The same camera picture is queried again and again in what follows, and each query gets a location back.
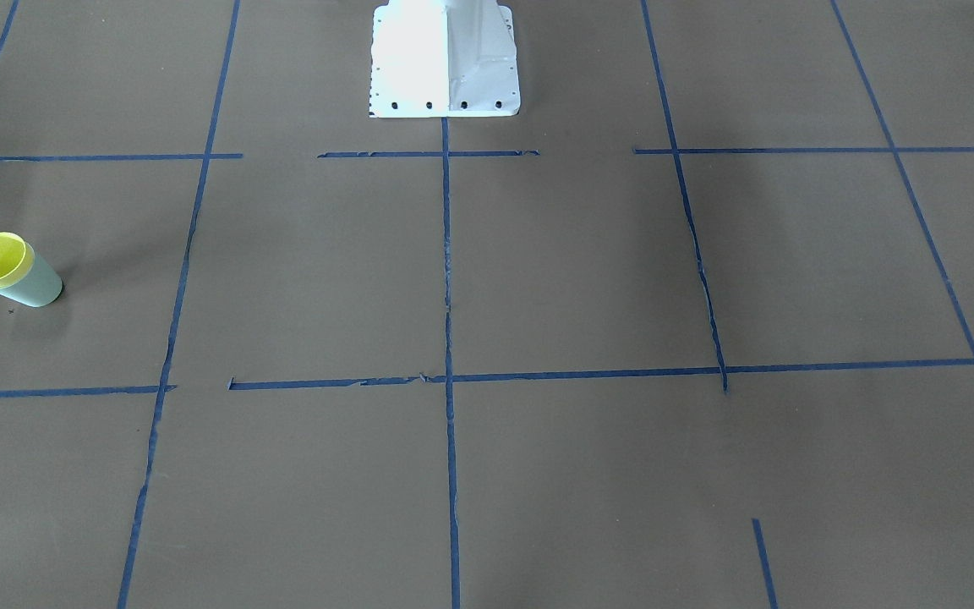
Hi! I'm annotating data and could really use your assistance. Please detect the light green cup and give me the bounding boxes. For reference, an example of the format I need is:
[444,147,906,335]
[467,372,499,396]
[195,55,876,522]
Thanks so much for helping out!
[0,253,64,308]

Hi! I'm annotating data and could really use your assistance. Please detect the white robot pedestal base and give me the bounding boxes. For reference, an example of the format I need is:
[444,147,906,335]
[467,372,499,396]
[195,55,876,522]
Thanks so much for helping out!
[368,1,522,119]

